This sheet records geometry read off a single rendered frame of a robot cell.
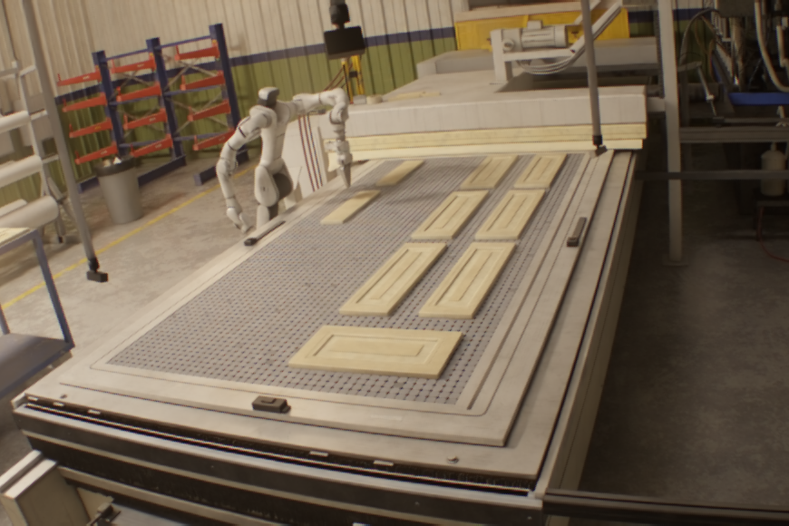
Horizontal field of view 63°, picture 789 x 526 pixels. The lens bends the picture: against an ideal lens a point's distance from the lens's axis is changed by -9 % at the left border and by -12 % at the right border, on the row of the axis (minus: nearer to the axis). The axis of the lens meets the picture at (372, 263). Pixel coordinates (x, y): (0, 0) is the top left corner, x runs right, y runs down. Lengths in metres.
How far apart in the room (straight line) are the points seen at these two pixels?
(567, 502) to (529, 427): 0.30
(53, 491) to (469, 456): 1.54
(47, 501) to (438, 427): 1.47
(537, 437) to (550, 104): 2.96
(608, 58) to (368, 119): 2.65
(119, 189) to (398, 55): 3.92
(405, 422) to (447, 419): 0.11
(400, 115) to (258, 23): 5.72
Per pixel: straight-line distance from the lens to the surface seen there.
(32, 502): 2.63
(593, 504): 1.64
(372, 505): 1.83
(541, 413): 1.90
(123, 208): 8.26
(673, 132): 4.68
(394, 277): 2.72
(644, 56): 6.62
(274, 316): 2.64
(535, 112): 4.50
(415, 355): 2.15
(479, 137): 4.63
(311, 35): 9.83
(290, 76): 10.06
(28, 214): 7.56
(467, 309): 2.39
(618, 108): 4.42
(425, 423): 1.87
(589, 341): 2.26
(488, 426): 1.83
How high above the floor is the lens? 1.93
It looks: 21 degrees down
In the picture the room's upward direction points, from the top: 10 degrees counter-clockwise
